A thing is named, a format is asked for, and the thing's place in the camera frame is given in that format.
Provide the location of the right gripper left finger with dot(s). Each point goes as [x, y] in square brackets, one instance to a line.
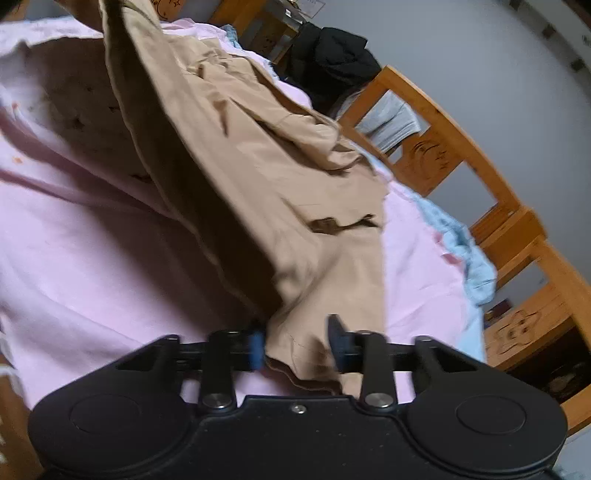
[127, 415]

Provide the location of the white grey garment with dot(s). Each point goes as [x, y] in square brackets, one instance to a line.
[389, 122]

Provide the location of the light blue blanket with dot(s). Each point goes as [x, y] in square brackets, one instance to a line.
[437, 278]

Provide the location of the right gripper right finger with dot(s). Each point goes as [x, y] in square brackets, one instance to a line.
[462, 414]

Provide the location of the brown patterned quilt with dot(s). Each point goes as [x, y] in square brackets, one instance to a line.
[18, 459]

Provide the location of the tan hooded zip jacket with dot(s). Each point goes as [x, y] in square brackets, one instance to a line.
[288, 212]

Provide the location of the pink bed sheet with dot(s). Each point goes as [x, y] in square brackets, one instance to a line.
[88, 271]

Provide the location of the black clothes pile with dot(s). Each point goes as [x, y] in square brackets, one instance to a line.
[328, 64]

